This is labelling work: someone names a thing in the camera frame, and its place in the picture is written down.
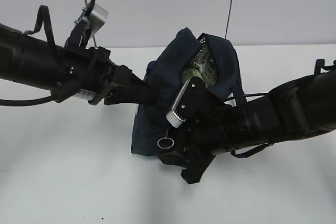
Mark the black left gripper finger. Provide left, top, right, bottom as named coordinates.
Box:
left=104, top=74, right=160, bottom=105

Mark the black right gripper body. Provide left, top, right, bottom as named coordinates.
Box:
left=158, top=122, right=226, bottom=185

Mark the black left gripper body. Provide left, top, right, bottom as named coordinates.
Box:
left=51, top=47, right=133, bottom=105

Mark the silver zipper pull ring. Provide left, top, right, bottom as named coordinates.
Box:
left=156, top=126, right=175, bottom=149

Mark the dark blue zippered lunch bag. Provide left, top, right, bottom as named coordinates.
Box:
left=131, top=28, right=244, bottom=156

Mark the pale green lidded food container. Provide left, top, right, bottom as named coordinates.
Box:
left=181, top=67, right=205, bottom=84

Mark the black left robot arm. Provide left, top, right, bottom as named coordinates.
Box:
left=1, top=25, right=160, bottom=106

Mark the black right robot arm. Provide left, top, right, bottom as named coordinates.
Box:
left=159, top=70, right=335, bottom=184

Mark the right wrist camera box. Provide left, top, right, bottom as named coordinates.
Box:
left=166, top=77, right=220, bottom=128

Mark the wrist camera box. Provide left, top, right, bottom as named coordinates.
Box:
left=76, top=0, right=109, bottom=38
left=166, top=77, right=220, bottom=128

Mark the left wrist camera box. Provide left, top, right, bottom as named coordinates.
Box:
left=76, top=0, right=109, bottom=38

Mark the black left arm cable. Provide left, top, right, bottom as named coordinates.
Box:
left=0, top=5, right=57, bottom=107

